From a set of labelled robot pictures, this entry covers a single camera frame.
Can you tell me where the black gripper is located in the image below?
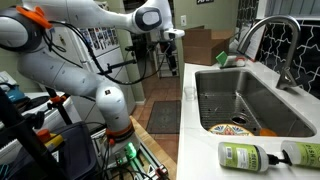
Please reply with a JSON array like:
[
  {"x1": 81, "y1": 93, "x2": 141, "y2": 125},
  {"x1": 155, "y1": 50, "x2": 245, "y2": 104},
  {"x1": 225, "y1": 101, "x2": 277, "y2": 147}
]
[{"x1": 159, "y1": 39, "x2": 180, "y2": 76}]

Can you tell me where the green pump soap bottle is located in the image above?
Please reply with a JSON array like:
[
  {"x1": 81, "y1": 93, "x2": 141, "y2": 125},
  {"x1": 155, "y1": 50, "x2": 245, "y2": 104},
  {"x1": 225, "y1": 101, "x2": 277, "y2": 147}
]
[{"x1": 217, "y1": 141, "x2": 293, "y2": 173}]

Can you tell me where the stainless steel sink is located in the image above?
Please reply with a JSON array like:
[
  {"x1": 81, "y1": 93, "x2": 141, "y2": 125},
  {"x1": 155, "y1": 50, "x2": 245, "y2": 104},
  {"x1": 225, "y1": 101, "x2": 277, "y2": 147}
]
[{"x1": 194, "y1": 68, "x2": 317, "y2": 138}]

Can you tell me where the black stand orange clamp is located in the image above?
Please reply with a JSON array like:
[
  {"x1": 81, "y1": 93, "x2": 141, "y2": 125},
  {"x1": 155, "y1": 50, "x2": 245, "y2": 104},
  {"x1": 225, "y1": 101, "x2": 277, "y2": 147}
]
[{"x1": 44, "y1": 85, "x2": 74, "y2": 127}]

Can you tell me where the brown cardboard box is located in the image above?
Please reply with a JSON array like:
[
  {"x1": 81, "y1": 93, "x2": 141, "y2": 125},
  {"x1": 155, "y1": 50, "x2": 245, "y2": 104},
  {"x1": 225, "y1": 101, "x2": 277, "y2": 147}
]
[{"x1": 181, "y1": 25, "x2": 234, "y2": 67}]

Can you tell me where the clear plastic cup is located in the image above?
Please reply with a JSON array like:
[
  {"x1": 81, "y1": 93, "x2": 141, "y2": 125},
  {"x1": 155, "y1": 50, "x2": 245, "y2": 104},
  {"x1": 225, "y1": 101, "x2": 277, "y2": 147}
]
[{"x1": 183, "y1": 85, "x2": 197, "y2": 102}]

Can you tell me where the green sponge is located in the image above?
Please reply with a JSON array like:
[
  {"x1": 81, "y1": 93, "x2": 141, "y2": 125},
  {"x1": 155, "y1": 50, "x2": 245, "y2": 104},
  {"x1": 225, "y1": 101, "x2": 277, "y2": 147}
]
[{"x1": 215, "y1": 50, "x2": 229, "y2": 66}]

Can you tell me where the dark patterned rug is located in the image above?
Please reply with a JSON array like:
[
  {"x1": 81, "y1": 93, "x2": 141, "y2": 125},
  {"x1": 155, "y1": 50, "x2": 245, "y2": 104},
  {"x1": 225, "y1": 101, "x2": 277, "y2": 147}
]
[{"x1": 145, "y1": 99, "x2": 182, "y2": 135}]

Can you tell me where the clear sponge holder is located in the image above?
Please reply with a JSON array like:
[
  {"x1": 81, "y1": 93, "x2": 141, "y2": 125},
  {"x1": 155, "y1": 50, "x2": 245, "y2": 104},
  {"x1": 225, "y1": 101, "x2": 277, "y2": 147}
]
[{"x1": 222, "y1": 55, "x2": 238, "y2": 69}]

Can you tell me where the white refrigerator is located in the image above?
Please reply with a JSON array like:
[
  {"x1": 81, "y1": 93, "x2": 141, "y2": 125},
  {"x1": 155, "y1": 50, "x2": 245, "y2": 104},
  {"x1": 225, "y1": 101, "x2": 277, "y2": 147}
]
[{"x1": 49, "y1": 26, "x2": 137, "y2": 124}]

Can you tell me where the red white scrubber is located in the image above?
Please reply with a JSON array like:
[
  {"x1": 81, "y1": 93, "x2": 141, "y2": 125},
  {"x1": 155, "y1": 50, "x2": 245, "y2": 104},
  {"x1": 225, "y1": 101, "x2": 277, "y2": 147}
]
[{"x1": 234, "y1": 56, "x2": 248, "y2": 68}]

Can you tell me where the photo collage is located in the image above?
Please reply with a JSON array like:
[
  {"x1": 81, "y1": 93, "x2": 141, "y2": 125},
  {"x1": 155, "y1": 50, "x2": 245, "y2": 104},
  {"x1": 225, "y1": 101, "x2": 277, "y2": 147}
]
[{"x1": 80, "y1": 27, "x2": 120, "y2": 51}]

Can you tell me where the wooden platform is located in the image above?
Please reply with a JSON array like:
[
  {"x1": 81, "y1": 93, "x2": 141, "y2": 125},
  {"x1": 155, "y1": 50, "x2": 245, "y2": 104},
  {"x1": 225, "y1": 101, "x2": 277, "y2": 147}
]
[{"x1": 129, "y1": 115, "x2": 178, "y2": 180}]

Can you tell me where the white paper sheet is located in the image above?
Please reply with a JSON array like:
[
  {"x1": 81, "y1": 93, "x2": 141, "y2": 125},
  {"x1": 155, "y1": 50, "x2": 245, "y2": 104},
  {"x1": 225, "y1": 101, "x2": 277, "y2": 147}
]
[{"x1": 238, "y1": 23, "x2": 268, "y2": 63}]

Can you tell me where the colourful patterned plate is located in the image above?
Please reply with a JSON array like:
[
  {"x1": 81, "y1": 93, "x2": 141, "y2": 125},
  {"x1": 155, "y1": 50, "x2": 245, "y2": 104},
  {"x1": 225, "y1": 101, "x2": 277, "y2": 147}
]
[{"x1": 208, "y1": 123, "x2": 255, "y2": 137}]

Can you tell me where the green lit control box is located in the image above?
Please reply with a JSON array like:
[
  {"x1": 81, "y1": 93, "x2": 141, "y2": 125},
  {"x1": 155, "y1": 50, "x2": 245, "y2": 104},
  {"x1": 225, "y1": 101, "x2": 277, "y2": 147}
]
[{"x1": 113, "y1": 141, "x2": 143, "y2": 166}]

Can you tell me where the small orange object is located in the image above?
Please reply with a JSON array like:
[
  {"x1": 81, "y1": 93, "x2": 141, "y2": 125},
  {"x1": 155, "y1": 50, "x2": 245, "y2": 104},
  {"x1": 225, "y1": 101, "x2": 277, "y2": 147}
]
[{"x1": 259, "y1": 127, "x2": 278, "y2": 138}]

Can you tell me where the steel gooseneck faucet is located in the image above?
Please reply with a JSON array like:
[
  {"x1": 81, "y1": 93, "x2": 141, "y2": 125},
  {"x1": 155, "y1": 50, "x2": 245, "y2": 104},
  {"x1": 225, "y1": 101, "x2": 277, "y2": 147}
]
[{"x1": 237, "y1": 14, "x2": 302, "y2": 90}]

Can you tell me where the dark blue plastic bin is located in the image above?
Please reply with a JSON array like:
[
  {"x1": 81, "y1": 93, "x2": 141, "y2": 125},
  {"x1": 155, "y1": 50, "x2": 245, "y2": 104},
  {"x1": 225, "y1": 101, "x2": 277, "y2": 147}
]
[{"x1": 9, "y1": 120, "x2": 99, "y2": 180}]

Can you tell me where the kitchen window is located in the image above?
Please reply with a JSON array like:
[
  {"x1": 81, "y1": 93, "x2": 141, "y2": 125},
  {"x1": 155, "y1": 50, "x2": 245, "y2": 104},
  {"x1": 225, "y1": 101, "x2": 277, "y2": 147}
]
[{"x1": 258, "y1": 0, "x2": 320, "y2": 21}]

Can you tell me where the white stove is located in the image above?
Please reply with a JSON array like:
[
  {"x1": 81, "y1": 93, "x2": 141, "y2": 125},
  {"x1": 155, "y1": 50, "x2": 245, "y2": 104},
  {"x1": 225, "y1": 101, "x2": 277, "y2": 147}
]
[{"x1": 0, "y1": 91, "x2": 83, "y2": 164}]

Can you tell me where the red emergency stop button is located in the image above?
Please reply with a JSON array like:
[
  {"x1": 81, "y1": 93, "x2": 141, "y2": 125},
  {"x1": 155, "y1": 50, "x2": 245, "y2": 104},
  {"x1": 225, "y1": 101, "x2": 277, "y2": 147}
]
[{"x1": 35, "y1": 128, "x2": 65, "y2": 150}]

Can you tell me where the teal kettle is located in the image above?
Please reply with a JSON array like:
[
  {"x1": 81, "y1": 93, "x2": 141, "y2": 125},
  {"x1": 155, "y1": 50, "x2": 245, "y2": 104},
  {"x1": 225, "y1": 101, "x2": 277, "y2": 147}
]
[{"x1": 0, "y1": 82, "x2": 28, "y2": 104}]

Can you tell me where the thick black pole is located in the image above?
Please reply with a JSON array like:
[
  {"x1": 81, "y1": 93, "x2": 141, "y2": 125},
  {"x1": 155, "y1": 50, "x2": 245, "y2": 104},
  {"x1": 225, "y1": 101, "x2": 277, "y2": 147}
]
[{"x1": 0, "y1": 87, "x2": 69, "y2": 180}]

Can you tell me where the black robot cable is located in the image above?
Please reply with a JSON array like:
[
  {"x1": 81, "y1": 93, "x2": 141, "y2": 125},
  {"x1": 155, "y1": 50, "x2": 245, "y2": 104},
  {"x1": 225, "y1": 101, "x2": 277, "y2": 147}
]
[{"x1": 41, "y1": 19, "x2": 169, "y2": 86}]

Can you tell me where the aluminium extrusion frame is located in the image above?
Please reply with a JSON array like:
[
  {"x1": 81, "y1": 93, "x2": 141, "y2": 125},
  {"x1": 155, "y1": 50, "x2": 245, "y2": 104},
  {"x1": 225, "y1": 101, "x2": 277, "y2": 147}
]
[{"x1": 91, "y1": 128, "x2": 171, "y2": 180}]

